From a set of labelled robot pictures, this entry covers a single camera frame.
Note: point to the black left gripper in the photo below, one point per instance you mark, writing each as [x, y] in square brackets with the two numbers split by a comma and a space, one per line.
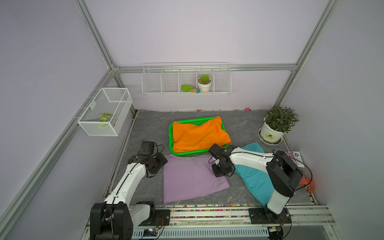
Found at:
[162, 161]

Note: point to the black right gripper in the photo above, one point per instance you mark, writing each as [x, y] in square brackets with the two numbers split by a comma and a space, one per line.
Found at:
[217, 173]

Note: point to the purple pants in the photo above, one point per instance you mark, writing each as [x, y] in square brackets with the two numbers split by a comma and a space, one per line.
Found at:
[187, 178]

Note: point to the orange pants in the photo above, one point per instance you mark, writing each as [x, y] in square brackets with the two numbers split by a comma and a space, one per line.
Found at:
[198, 135]

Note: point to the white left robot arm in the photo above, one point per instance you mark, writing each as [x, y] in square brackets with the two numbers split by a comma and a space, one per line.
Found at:
[113, 219]

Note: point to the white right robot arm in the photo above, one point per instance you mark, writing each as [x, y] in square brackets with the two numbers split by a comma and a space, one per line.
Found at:
[284, 174]

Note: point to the teal folded pants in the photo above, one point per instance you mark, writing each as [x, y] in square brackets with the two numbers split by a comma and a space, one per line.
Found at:
[257, 182]

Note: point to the green plastic basket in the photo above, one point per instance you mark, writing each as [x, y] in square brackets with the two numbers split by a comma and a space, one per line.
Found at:
[171, 144]

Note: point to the green item in side basket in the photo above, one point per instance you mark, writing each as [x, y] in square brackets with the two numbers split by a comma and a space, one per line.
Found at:
[104, 121]

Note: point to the white plant pot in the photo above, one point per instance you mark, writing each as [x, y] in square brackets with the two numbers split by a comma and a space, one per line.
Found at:
[270, 135]

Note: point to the flower cover booklet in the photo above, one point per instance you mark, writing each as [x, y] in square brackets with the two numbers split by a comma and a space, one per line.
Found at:
[296, 158]

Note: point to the green leafy plant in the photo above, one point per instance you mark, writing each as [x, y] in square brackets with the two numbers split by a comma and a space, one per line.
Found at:
[281, 119]

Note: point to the green toy on shelf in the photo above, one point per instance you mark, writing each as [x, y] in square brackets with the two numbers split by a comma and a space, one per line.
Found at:
[189, 89]

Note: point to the red hand-shaped toy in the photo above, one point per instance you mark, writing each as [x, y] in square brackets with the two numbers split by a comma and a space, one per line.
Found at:
[307, 184]

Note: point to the small potted succulent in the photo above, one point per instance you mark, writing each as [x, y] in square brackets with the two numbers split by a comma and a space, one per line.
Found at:
[204, 83]

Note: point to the white wire side basket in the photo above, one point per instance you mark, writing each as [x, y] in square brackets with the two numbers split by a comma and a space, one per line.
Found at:
[116, 101]

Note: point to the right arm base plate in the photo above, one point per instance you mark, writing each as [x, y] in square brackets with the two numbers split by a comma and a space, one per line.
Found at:
[261, 216]

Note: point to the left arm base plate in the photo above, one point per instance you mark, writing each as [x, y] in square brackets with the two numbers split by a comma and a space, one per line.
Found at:
[160, 218]

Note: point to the white wire wall shelf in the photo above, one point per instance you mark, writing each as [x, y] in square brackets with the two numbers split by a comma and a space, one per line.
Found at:
[167, 78]

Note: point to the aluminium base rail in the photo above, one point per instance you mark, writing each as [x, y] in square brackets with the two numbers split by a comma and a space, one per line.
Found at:
[232, 222]

